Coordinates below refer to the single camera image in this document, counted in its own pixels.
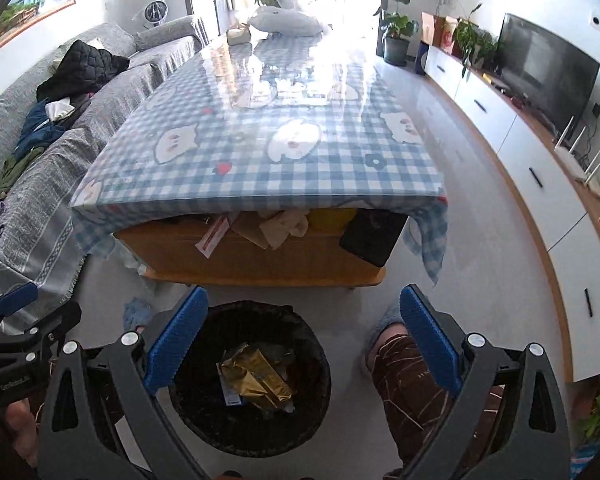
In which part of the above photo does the blue fuzzy slipper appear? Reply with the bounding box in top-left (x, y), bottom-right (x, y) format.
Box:
top-left (368, 301), bottom-right (404, 346)
top-left (122, 297), bottom-right (155, 333)

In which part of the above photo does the plant on tv cabinet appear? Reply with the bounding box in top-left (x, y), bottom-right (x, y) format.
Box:
top-left (453, 3), bottom-right (498, 76)

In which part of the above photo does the wooden coffee table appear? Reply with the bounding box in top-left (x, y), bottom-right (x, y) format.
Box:
top-left (116, 216), bottom-right (386, 288)

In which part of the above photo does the black trash bin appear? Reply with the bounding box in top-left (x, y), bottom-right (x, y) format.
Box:
top-left (169, 300), bottom-right (332, 458)

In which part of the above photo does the blue checkered tablecloth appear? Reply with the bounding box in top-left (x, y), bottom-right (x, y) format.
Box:
top-left (70, 35), bottom-right (448, 278)

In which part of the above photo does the white desk fan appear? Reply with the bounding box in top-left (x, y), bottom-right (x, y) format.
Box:
top-left (132, 0), bottom-right (169, 29)

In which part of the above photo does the white tv cabinet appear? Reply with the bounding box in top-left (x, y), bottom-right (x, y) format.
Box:
top-left (425, 47), bottom-right (600, 382)

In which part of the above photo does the gold foil snack bag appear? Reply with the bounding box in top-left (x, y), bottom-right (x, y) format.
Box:
top-left (220, 344), bottom-right (294, 412)

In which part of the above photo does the black flat screen television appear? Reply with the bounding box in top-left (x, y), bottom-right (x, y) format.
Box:
top-left (495, 13), bottom-right (600, 131)

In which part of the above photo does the brown patterned trouser leg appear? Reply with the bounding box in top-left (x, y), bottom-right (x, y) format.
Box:
top-left (365, 323), bottom-right (506, 470)

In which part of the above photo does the yellow tape roll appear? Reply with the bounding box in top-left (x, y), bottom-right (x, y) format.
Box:
top-left (308, 208), bottom-right (358, 233)

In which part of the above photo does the white plastic bag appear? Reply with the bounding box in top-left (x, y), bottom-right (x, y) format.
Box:
top-left (247, 6), bottom-right (328, 37)

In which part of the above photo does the grey covered sofa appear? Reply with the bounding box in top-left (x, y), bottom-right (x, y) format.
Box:
top-left (0, 15), bottom-right (209, 334)

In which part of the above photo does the tissue box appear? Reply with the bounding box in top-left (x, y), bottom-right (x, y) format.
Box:
top-left (226, 23), bottom-right (251, 47)

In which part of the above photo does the pile of clothes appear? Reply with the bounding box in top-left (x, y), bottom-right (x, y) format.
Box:
top-left (0, 92), bottom-right (94, 220)

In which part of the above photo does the cream cloth rag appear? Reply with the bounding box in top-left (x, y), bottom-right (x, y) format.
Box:
top-left (260, 209), bottom-right (309, 249)

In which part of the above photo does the white red toothpaste box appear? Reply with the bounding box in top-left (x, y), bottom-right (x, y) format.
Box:
top-left (195, 214), bottom-right (230, 259)

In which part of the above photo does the white wifi router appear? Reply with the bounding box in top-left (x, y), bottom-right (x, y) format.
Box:
top-left (554, 117), bottom-right (600, 186)

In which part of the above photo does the black tablet case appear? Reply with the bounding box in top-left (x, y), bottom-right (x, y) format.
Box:
top-left (339, 209), bottom-right (408, 268)

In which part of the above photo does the brown paper bag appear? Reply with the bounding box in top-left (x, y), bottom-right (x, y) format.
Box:
top-left (422, 12), bottom-right (458, 54)

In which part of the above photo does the person's left hand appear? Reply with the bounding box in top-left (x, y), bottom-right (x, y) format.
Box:
top-left (5, 399), bottom-right (38, 468)

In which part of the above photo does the black quilted jacket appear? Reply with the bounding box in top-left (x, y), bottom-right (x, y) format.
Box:
top-left (36, 40), bottom-right (130, 102)

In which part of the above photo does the potted green plant on floor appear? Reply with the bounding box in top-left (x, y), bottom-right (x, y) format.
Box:
top-left (375, 0), bottom-right (419, 66)

